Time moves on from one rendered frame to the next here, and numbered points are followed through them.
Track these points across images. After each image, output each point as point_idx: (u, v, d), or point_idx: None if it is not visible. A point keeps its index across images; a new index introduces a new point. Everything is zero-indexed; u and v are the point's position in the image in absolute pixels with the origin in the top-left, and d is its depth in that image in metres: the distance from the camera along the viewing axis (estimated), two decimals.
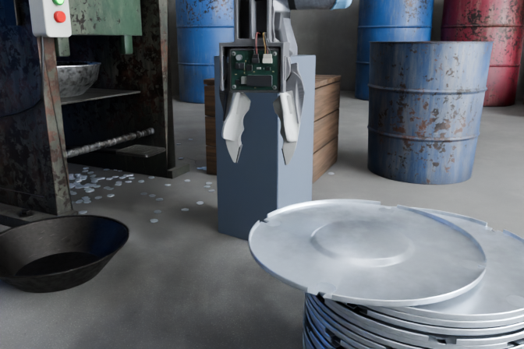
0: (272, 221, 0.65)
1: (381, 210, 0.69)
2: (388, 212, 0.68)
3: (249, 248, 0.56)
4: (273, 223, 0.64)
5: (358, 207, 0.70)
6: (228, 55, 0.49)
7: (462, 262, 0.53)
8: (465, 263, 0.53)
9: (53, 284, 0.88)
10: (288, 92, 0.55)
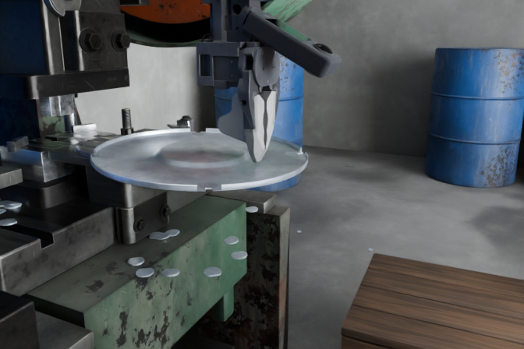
0: (295, 154, 0.65)
1: (212, 183, 0.51)
2: (203, 183, 0.51)
3: (270, 137, 0.73)
4: (292, 153, 0.65)
5: (242, 181, 0.52)
6: None
7: (111, 156, 0.60)
8: (109, 155, 0.61)
9: None
10: (244, 96, 0.55)
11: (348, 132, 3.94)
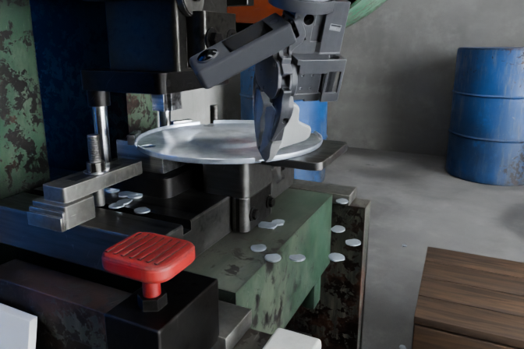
0: None
1: (261, 156, 0.61)
2: (253, 156, 0.61)
3: None
4: None
5: (284, 153, 0.63)
6: (337, 68, 0.52)
7: None
8: None
9: None
10: None
11: (366, 131, 3.98)
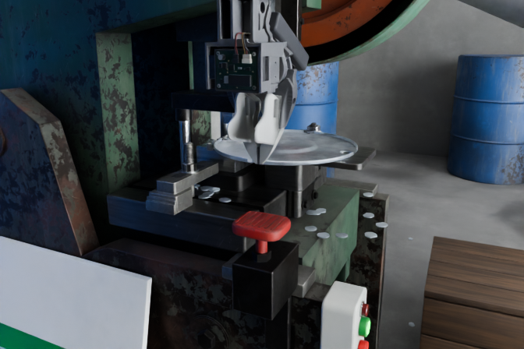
0: (230, 139, 0.99)
1: (303, 134, 1.04)
2: (307, 135, 1.04)
3: (214, 148, 0.90)
4: (231, 139, 0.99)
5: (288, 133, 1.05)
6: (214, 55, 0.51)
7: None
8: None
9: None
10: (277, 96, 0.55)
11: (371, 132, 4.19)
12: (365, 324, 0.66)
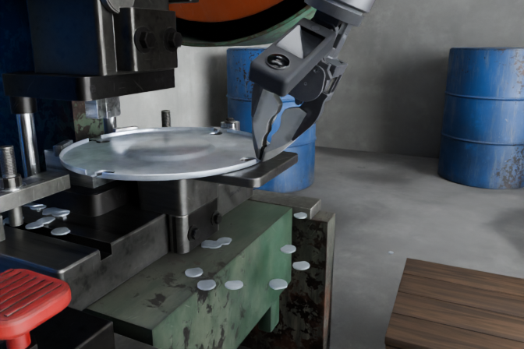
0: None
1: None
2: None
3: (174, 177, 0.52)
4: None
5: (86, 147, 0.67)
6: None
7: None
8: None
9: None
10: None
11: (358, 132, 3.91)
12: None
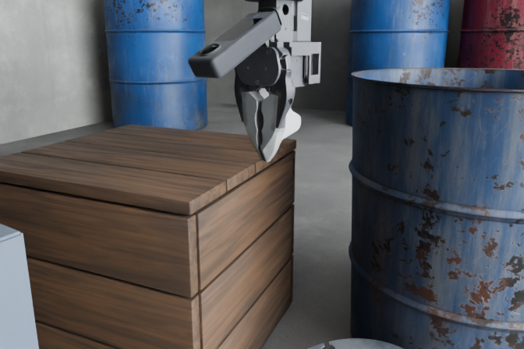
0: None
1: None
2: None
3: None
4: None
5: None
6: (313, 53, 0.58)
7: None
8: None
9: None
10: (253, 91, 0.59)
11: None
12: None
